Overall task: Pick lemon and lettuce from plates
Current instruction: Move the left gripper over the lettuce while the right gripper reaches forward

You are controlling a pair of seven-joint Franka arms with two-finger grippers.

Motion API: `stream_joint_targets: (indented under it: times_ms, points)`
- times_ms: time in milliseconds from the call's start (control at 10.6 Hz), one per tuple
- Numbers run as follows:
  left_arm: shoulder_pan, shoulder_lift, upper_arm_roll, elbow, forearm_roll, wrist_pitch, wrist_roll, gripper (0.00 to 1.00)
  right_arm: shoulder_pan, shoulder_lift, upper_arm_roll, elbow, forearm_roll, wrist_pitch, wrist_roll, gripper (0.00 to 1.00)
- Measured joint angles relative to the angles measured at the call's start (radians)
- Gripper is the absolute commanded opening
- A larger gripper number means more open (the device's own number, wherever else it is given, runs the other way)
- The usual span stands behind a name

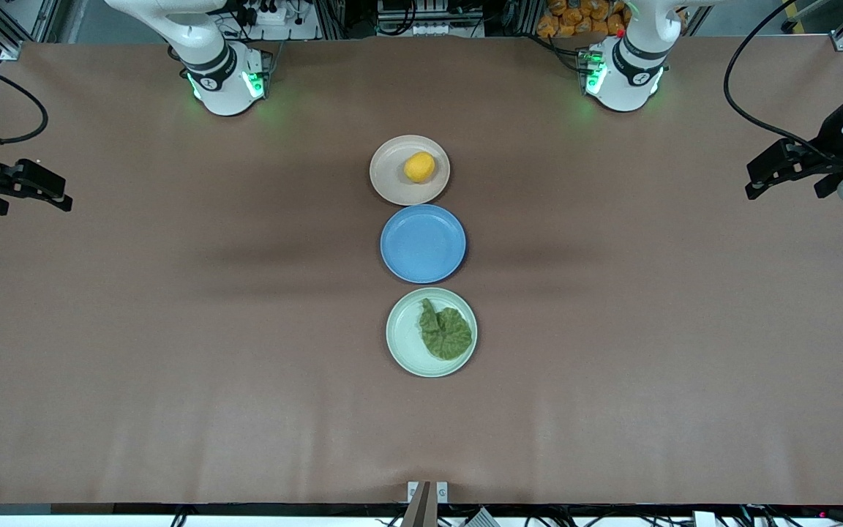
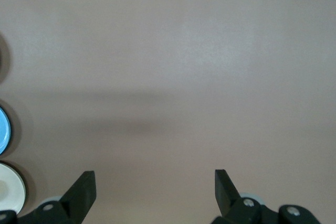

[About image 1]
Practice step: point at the yellow lemon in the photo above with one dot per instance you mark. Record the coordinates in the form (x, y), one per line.
(419, 167)

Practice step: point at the green lettuce leaf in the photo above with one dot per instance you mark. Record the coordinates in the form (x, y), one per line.
(447, 333)

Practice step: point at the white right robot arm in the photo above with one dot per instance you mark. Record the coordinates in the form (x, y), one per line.
(220, 88)

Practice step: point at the bag of orange snacks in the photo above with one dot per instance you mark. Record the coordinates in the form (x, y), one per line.
(575, 18)

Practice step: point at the white power strip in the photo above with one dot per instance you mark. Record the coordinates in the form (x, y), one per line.
(275, 15)

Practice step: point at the beige round plate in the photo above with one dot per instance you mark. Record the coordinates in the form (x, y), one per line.
(392, 179)

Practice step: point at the blue round plate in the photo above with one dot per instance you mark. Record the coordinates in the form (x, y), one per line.
(423, 245)

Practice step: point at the black equipment rack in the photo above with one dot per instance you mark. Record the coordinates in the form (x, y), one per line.
(429, 15)

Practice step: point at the pale green round plate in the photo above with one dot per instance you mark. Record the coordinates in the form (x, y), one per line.
(407, 344)

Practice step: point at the grey ribbed box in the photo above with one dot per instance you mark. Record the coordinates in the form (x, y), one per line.
(478, 520)

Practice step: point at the camera mount post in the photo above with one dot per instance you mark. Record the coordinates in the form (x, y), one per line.
(421, 505)

